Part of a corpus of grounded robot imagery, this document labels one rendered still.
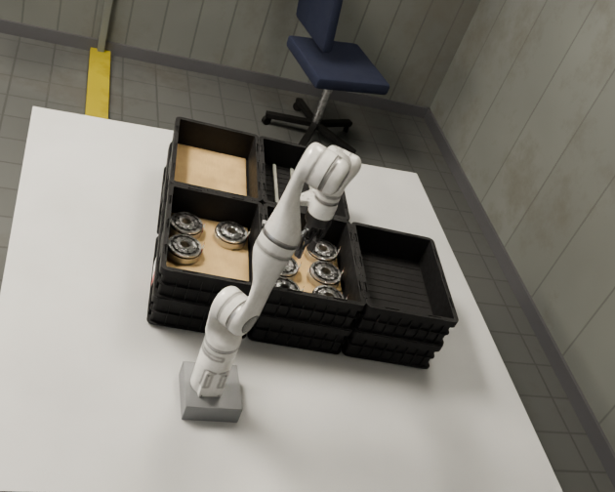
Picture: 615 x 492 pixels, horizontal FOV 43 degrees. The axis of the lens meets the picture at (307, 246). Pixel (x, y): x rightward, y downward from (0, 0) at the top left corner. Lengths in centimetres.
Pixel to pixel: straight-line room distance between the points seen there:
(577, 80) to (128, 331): 278
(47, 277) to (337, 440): 95
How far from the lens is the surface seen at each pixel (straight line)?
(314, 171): 170
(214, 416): 209
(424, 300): 254
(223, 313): 187
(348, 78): 440
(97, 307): 231
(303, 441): 215
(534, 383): 388
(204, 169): 271
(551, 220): 418
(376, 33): 519
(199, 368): 203
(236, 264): 236
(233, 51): 507
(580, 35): 433
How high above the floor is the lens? 234
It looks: 37 degrees down
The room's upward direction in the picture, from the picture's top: 23 degrees clockwise
